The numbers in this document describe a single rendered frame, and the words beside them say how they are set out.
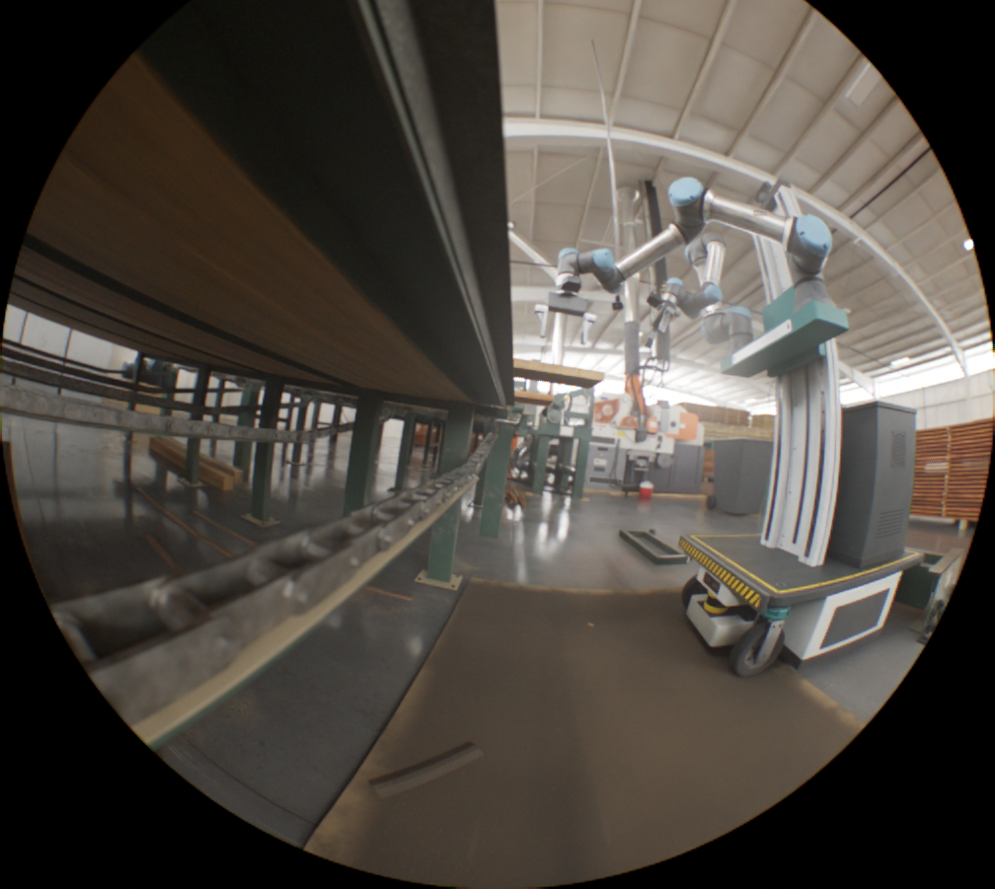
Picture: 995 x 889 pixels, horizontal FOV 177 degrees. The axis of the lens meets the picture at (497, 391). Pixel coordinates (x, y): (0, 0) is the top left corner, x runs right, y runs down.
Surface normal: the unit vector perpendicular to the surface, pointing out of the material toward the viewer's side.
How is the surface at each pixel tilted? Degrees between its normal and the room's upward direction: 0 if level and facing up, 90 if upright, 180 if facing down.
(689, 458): 90
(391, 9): 90
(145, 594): 90
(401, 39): 90
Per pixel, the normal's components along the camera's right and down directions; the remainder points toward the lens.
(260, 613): 0.99, 0.13
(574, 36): -0.07, 0.98
